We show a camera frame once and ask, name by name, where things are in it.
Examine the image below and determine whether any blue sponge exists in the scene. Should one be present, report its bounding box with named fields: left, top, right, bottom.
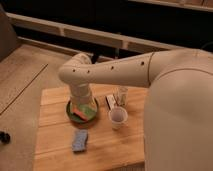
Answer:
left=72, top=129, right=88, bottom=152

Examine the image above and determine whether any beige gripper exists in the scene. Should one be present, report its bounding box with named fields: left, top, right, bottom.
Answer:
left=69, top=84, right=95, bottom=105

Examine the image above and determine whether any black caster wheel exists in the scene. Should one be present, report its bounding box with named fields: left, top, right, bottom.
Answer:
left=0, top=131, right=11, bottom=144

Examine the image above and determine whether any green ceramic bowl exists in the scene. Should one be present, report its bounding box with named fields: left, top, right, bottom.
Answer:
left=66, top=99, right=98, bottom=124

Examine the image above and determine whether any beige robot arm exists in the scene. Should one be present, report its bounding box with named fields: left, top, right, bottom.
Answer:
left=59, top=49, right=213, bottom=171

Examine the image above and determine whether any small white brown box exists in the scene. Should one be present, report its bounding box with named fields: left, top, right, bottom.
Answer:
left=106, top=94, right=116, bottom=109

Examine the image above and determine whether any white ceramic cup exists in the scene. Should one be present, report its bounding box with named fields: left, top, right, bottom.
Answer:
left=108, top=107, right=128, bottom=130

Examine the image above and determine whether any red orange pepper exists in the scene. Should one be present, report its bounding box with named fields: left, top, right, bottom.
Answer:
left=73, top=109, right=88, bottom=121

